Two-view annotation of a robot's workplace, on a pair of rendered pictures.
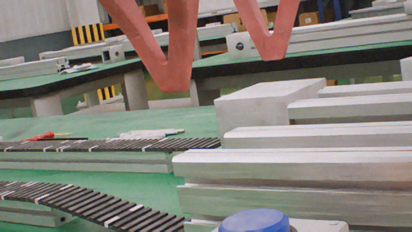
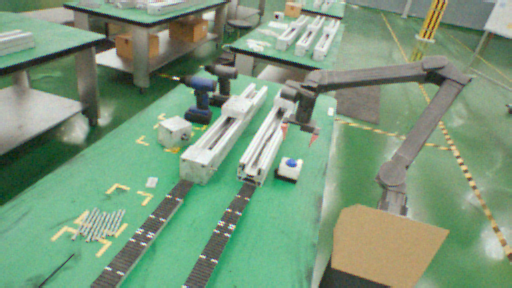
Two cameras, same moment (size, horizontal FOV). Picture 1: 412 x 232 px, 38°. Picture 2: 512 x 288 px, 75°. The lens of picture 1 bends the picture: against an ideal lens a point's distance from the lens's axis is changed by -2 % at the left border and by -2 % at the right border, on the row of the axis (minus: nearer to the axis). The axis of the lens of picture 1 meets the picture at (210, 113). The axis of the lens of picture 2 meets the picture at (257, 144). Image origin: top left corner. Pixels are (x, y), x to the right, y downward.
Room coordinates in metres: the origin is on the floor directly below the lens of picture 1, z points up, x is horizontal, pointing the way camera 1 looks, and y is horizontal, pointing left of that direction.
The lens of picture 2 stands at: (0.94, 0.90, 1.54)
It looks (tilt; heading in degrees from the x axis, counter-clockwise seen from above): 30 degrees down; 244
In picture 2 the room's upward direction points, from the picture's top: 11 degrees clockwise
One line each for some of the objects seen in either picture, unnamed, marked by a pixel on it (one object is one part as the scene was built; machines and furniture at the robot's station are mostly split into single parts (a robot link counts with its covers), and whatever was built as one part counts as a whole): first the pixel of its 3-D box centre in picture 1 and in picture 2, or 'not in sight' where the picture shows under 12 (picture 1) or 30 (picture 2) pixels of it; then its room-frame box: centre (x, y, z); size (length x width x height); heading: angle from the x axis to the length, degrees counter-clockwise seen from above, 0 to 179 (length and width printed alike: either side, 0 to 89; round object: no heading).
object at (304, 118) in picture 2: not in sight; (303, 115); (0.33, -0.01, 1.05); 0.10 x 0.07 x 0.07; 144
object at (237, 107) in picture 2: not in sight; (237, 109); (0.42, -0.43, 0.87); 0.16 x 0.11 x 0.07; 53
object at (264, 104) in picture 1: (271, 132); (200, 166); (0.67, -0.06, 0.83); 0.12 x 0.09 x 0.10; 143
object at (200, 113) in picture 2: not in sight; (194, 98); (0.61, -0.51, 0.89); 0.20 x 0.08 x 0.22; 152
